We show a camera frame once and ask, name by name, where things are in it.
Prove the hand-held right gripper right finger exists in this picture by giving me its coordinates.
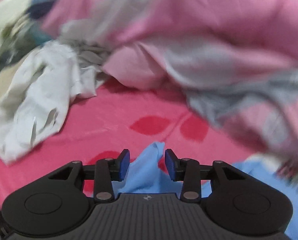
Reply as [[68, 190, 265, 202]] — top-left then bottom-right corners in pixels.
[[165, 149, 247, 203]]

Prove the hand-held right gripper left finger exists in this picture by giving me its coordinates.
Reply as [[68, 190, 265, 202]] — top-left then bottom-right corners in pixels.
[[48, 149, 131, 203]]

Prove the blue t-shirt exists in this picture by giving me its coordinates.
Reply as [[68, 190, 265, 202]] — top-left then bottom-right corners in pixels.
[[115, 141, 298, 240]]

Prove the white shirt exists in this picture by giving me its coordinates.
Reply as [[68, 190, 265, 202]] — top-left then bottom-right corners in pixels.
[[0, 41, 107, 165]]

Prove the beige garment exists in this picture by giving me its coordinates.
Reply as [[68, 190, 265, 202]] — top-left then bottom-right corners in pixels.
[[0, 66, 22, 103]]

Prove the pink grey floral duvet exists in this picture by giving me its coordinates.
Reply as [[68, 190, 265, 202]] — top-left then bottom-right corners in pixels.
[[43, 0, 298, 155]]

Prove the grey green cloth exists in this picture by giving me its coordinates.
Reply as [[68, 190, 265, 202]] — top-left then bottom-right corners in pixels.
[[0, 15, 47, 85]]

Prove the dark blue denim garment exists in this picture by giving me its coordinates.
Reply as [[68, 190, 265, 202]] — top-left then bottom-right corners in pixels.
[[30, 0, 65, 18]]

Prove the pink cream headboard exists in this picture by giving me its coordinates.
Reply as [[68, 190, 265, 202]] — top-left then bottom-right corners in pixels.
[[0, 0, 55, 30]]

